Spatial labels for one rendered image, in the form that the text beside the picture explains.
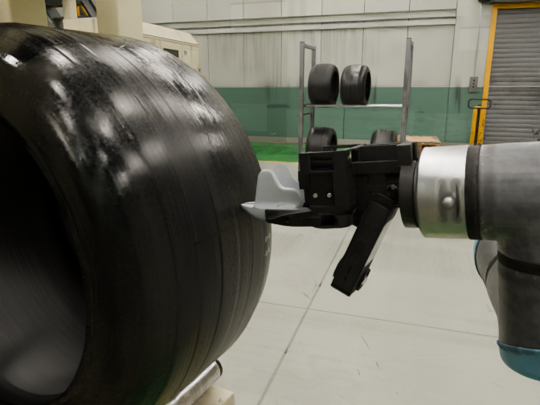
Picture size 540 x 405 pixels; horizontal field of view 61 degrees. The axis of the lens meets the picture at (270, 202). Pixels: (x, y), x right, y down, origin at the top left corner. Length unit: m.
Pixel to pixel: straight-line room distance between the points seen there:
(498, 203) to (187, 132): 0.32
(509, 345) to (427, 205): 0.15
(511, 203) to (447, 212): 0.05
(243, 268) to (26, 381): 0.43
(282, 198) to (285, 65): 11.41
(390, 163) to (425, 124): 10.92
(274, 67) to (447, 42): 4.07
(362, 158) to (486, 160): 0.12
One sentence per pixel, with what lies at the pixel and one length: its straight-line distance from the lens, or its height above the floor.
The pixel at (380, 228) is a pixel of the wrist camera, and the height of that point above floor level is 1.23.
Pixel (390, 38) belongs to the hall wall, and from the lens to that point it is 11.51.
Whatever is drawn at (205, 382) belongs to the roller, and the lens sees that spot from 0.80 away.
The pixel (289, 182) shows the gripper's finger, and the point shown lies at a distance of 0.55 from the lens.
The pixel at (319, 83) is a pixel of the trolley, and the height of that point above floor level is 1.43.
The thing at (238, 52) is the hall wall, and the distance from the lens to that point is 12.33.
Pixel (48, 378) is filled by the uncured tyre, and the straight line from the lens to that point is 0.87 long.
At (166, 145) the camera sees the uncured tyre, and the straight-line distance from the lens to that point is 0.49.
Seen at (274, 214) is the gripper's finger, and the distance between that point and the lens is 0.51.
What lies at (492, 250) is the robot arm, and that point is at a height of 1.19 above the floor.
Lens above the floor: 1.37
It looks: 14 degrees down
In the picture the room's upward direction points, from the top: straight up
